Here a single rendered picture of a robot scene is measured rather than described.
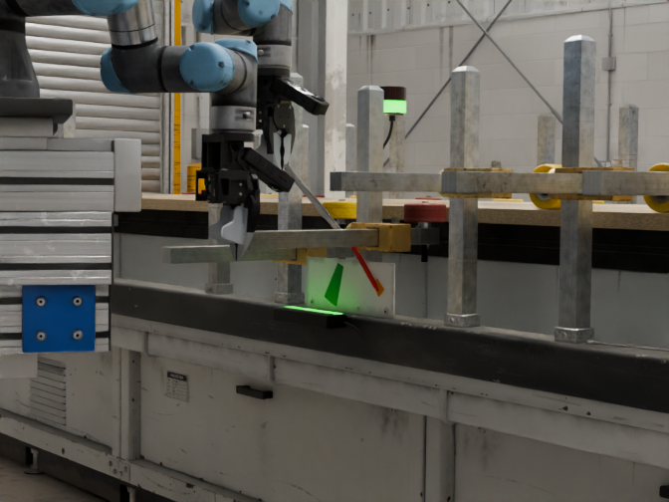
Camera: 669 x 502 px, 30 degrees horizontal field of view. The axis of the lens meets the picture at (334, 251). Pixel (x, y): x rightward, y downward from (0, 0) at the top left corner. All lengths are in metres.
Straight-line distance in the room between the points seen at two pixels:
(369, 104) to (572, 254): 0.55
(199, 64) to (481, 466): 1.01
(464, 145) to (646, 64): 8.27
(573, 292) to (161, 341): 1.30
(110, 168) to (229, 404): 1.68
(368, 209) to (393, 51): 9.77
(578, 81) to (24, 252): 0.88
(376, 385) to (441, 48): 9.41
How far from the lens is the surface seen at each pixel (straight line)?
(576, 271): 1.95
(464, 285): 2.13
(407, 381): 2.27
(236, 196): 2.07
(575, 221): 1.95
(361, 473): 2.78
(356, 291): 2.33
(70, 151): 1.56
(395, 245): 2.26
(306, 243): 2.17
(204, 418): 3.28
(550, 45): 10.90
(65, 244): 1.56
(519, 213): 2.25
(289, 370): 2.57
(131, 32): 2.01
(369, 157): 2.31
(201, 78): 1.96
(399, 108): 2.34
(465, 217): 2.12
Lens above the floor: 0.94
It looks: 3 degrees down
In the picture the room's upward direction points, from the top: 1 degrees clockwise
